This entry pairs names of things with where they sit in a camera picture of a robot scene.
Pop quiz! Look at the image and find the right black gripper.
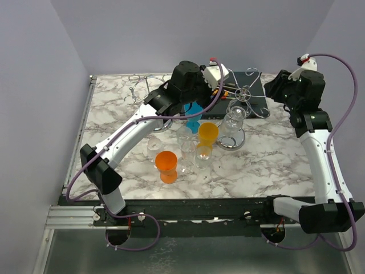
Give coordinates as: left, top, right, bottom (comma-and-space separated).
265, 70, 300, 110

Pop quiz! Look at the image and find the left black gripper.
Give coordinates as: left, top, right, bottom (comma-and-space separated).
181, 66, 224, 111

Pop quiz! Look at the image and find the scroll arm chrome glass rack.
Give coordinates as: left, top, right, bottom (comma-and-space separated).
216, 67, 271, 151

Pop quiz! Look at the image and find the ribbed clear wine glass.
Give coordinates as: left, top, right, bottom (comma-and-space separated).
219, 106, 246, 137

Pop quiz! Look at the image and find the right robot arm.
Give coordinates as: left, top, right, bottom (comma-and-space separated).
262, 70, 364, 233

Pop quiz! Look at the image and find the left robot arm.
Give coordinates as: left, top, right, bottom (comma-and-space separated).
80, 61, 229, 225

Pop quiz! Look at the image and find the blue plastic goblet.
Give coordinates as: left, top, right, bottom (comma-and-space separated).
184, 103, 204, 135

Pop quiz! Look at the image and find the orange utility knife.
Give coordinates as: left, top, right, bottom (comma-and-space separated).
213, 89, 229, 97

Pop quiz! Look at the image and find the yellow plastic goblet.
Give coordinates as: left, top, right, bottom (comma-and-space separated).
197, 122, 219, 148

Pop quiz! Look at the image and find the dark grey tool tray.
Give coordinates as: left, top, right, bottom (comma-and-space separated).
201, 69, 270, 120

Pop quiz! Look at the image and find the clear glass behind centre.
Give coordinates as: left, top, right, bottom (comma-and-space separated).
176, 126, 193, 147

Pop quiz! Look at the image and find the clear stemmed glass centre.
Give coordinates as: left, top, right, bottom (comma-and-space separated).
180, 140, 196, 174

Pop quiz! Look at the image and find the clear glass with reflection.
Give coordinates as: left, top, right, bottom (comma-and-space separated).
195, 146, 212, 170

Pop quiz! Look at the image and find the clear glass far left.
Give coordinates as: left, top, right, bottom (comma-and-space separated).
147, 137, 163, 160

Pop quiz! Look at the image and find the orange plastic goblet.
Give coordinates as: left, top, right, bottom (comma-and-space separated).
155, 151, 177, 184

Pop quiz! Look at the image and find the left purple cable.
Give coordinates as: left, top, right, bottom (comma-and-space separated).
64, 60, 229, 252

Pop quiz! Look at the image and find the purple cable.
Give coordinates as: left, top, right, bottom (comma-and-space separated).
64, 60, 229, 252
261, 53, 359, 252

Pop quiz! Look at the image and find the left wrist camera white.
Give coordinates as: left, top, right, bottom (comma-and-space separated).
202, 58, 229, 90

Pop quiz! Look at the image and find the round ring chrome glass rack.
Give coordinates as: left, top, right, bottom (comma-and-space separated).
124, 74, 175, 133

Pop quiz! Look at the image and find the black front mounting rail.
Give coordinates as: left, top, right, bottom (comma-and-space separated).
94, 195, 329, 237

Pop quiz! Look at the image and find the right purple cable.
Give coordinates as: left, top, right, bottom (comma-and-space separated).
261, 53, 359, 252

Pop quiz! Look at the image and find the aluminium extrusion frame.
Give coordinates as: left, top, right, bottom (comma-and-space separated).
33, 75, 98, 273

